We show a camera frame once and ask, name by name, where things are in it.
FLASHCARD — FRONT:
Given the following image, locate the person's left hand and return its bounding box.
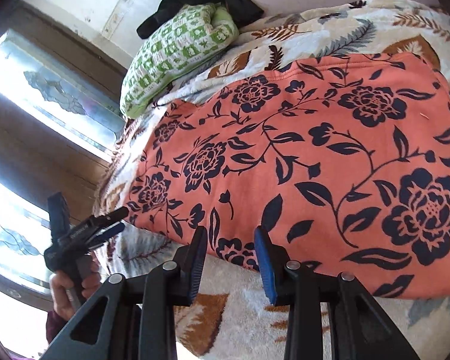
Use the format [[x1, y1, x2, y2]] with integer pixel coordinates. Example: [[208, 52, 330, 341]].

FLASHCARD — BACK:
[[49, 258, 102, 321]]

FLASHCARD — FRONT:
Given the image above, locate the black garment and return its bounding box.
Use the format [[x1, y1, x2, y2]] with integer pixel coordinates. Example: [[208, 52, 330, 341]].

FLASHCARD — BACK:
[[137, 0, 265, 39]]

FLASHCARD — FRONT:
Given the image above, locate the orange floral garment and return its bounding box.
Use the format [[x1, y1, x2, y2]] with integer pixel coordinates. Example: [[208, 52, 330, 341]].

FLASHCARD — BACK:
[[127, 52, 450, 301]]

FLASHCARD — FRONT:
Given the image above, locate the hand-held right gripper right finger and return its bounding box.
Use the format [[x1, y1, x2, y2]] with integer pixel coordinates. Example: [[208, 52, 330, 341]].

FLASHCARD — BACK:
[[253, 226, 422, 360]]

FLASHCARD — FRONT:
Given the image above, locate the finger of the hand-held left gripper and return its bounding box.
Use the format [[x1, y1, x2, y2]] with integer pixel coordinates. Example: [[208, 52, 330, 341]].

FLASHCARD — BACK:
[[87, 222, 125, 250], [93, 206, 129, 230]]

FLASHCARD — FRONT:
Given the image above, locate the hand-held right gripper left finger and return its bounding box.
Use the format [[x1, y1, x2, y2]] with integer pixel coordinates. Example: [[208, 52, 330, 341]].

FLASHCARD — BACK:
[[39, 226, 209, 360]]

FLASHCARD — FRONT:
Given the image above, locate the stained glass door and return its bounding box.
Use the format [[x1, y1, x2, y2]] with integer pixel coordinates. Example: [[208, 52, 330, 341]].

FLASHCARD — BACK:
[[0, 28, 126, 301]]

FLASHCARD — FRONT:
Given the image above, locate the green checkered pillow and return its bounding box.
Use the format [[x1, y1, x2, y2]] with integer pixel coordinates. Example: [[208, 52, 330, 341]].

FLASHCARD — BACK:
[[120, 3, 240, 119]]

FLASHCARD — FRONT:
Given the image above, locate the person's left forearm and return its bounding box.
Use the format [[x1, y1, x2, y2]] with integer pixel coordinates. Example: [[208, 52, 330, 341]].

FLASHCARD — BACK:
[[46, 309, 66, 346]]

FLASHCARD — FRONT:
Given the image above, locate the leaf print blanket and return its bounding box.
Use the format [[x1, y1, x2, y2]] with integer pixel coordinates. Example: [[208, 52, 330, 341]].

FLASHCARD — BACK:
[[92, 0, 450, 360]]

